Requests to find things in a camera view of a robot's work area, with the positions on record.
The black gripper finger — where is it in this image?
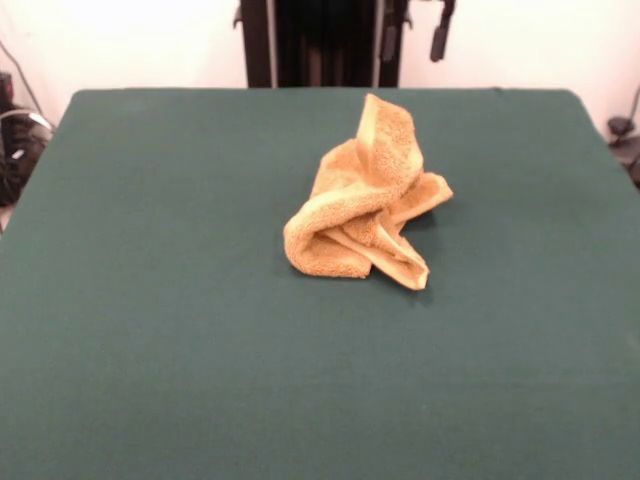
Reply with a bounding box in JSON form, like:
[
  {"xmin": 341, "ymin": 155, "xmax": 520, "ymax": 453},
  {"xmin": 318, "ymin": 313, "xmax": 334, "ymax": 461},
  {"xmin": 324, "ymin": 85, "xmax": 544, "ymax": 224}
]
[
  {"xmin": 381, "ymin": 24, "xmax": 397, "ymax": 64},
  {"xmin": 430, "ymin": 0, "xmax": 455, "ymax": 62}
]

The tan terry towel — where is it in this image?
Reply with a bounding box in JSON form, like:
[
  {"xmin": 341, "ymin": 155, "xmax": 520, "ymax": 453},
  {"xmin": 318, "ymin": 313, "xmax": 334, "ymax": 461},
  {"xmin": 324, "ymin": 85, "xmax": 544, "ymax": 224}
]
[{"xmin": 282, "ymin": 92, "xmax": 455, "ymax": 291}]

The black floor equipment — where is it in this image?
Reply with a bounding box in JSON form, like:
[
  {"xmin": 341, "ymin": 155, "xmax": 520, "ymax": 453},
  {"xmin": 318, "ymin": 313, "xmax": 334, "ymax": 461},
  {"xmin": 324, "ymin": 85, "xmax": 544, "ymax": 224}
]
[
  {"xmin": 607, "ymin": 115, "xmax": 640, "ymax": 189},
  {"xmin": 0, "ymin": 71, "xmax": 54, "ymax": 207}
]

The dark green table cloth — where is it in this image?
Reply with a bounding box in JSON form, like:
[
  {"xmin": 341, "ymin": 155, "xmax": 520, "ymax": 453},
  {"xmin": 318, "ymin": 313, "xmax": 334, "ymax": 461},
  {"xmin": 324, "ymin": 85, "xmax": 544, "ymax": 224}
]
[{"xmin": 0, "ymin": 87, "xmax": 640, "ymax": 480}]

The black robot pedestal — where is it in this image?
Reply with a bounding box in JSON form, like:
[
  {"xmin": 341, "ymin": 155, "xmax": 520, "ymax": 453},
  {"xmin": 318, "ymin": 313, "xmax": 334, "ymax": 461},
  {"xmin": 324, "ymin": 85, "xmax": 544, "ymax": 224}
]
[{"xmin": 230, "ymin": 0, "xmax": 414, "ymax": 90}]

